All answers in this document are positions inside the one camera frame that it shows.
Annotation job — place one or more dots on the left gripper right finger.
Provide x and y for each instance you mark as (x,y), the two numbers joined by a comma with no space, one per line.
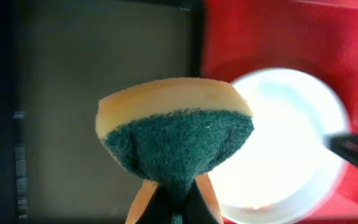
(195,209)

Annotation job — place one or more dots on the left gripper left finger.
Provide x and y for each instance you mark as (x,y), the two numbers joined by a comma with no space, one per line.
(159,210)

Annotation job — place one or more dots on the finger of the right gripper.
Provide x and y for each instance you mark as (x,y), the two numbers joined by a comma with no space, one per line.
(356,152)

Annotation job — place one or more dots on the green and yellow sponge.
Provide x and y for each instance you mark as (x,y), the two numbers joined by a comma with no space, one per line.
(171,133)

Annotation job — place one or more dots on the white plate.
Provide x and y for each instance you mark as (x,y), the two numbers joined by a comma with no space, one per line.
(285,170)

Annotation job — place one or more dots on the red plastic tray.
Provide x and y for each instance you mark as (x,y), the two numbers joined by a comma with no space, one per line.
(319,38)

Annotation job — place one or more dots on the dark green plastic tray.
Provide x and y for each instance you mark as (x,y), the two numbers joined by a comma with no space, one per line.
(58,58)

